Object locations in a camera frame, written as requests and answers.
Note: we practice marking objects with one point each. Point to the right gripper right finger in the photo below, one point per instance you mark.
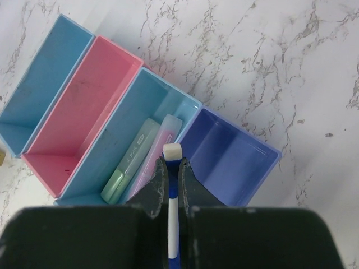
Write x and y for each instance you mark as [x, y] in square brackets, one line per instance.
[213, 235]

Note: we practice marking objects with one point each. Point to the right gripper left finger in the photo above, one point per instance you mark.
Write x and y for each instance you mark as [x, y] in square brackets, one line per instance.
[133, 235]

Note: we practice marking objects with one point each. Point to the green highlighter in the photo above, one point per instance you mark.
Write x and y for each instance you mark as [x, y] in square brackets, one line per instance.
[130, 162]

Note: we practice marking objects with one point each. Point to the purple bin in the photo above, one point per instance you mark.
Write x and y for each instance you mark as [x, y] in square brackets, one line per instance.
[230, 162]

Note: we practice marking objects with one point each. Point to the blue cap marker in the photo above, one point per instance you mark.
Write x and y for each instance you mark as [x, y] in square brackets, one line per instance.
[172, 154]

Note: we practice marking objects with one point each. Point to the pink highlighter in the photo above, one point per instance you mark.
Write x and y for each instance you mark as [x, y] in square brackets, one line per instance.
[168, 131]

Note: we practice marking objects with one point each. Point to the medium blue bin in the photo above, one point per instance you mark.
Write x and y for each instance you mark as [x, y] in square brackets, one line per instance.
[149, 96]

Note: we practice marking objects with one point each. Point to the pink bin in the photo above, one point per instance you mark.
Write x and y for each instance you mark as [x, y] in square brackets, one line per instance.
[94, 90]

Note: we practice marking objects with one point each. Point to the light blue bin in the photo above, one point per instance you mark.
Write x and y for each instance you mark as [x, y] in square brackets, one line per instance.
[42, 84]

